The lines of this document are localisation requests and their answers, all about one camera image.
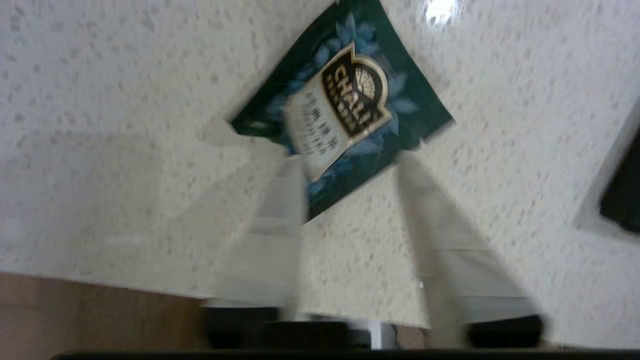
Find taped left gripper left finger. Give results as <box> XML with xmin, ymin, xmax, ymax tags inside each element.
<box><xmin>205</xmin><ymin>145</ymin><xmax>308</xmax><ymax>348</ymax></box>

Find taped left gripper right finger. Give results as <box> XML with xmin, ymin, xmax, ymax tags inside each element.
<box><xmin>395</xmin><ymin>150</ymin><xmax>546</xmax><ymax>348</ymax></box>

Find dark green snack packet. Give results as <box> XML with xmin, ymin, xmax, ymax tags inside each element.
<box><xmin>229</xmin><ymin>0</ymin><xmax>456</xmax><ymax>223</ymax></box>

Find black rectangular serving tray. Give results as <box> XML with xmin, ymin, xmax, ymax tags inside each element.
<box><xmin>599</xmin><ymin>135</ymin><xmax>640</xmax><ymax>236</ymax></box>

